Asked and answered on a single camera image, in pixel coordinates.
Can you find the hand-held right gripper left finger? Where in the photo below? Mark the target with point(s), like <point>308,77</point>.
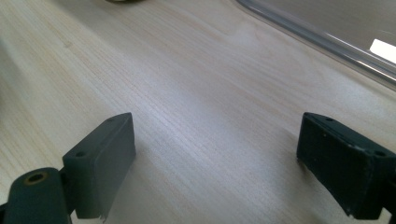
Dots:
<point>99,161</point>

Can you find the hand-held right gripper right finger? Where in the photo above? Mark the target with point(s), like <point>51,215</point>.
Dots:
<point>342,168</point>

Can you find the white paper label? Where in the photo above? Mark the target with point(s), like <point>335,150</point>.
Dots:
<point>384,51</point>

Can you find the brown flat tray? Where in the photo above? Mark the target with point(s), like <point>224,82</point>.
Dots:
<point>327,18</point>

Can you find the small round dark knob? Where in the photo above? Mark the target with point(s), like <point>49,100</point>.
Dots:
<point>124,1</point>

